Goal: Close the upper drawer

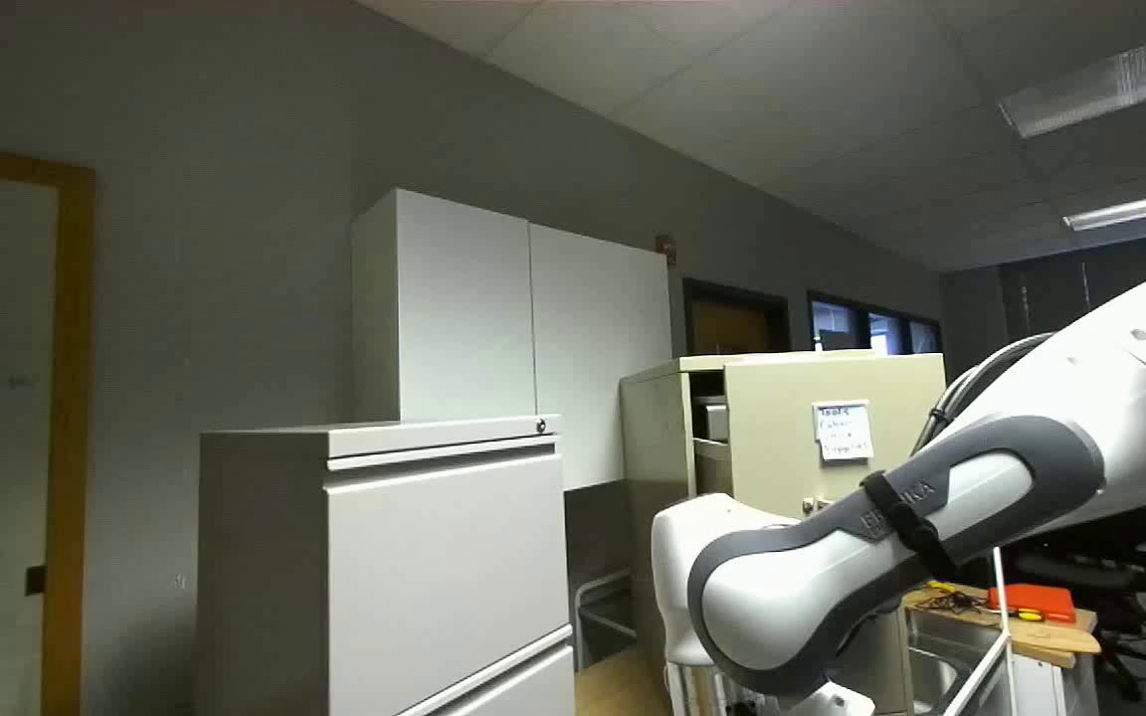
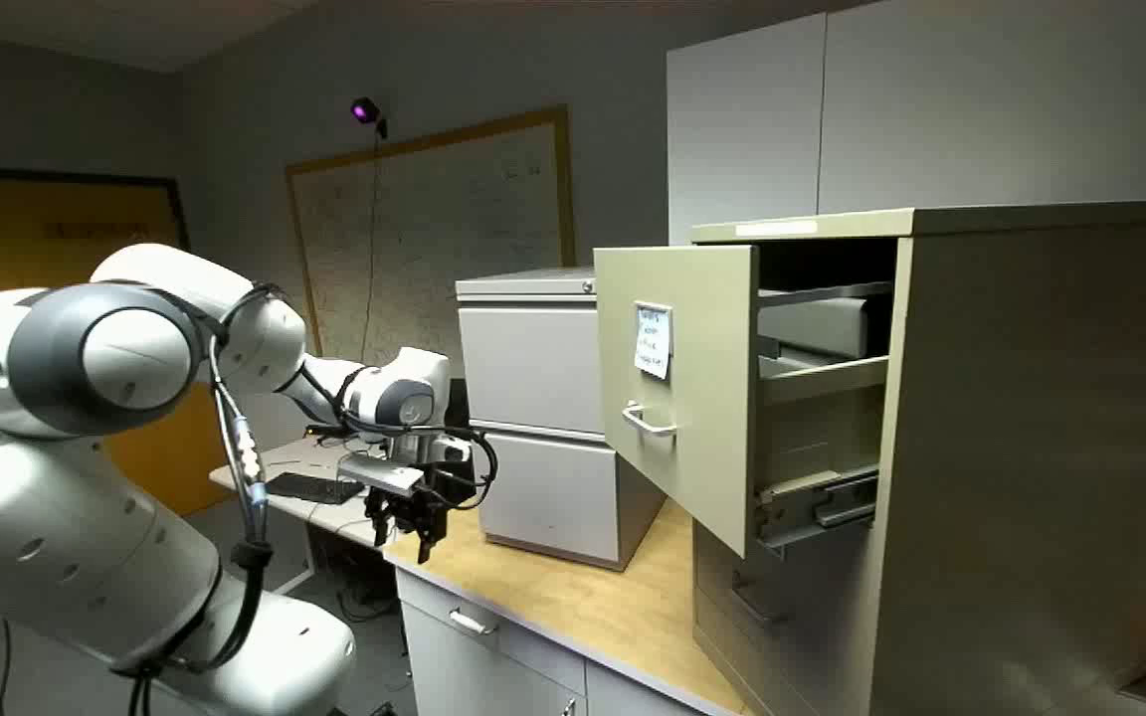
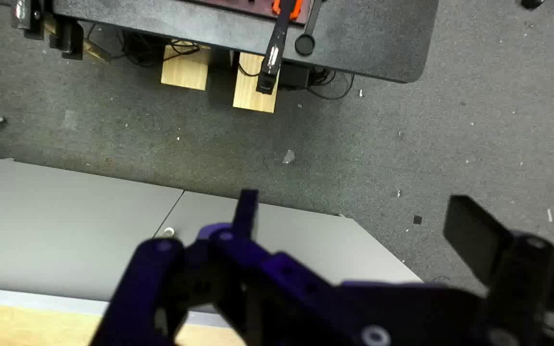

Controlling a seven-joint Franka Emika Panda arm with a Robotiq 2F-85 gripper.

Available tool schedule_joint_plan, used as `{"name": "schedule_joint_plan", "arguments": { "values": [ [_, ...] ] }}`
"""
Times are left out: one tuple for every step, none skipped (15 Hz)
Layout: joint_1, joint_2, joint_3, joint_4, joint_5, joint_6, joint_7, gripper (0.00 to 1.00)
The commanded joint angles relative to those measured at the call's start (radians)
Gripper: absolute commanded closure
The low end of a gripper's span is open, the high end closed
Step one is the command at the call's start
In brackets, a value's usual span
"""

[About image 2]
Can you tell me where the yellow wooden door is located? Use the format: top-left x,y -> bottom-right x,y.
0,172 -> 219,512

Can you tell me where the grey under-counter cabinet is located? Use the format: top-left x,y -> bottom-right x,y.
399,575 -> 701,716

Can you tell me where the purple lit camera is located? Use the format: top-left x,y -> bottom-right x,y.
350,95 -> 389,140

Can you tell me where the beige filing cabinet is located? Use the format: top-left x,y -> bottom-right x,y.
691,205 -> 1146,716

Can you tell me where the wood framed whiteboard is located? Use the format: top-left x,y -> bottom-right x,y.
287,109 -> 578,361

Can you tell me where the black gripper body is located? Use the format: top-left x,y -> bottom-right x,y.
364,447 -> 474,532

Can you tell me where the white desk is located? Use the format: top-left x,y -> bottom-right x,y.
264,437 -> 376,546

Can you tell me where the black keyboard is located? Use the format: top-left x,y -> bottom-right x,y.
265,475 -> 364,507

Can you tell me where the white wall cabinet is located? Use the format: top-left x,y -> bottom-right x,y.
663,0 -> 1146,243

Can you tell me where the beige file drawer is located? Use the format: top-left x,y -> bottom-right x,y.
594,238 -> 897,559

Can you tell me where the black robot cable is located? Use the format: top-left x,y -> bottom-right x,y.
129,329 -> 279,716

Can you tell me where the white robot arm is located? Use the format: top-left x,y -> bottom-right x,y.
0,243 -> 451,716

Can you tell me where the small grey filing cabinet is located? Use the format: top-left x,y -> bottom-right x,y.
452,270 -> 661,568

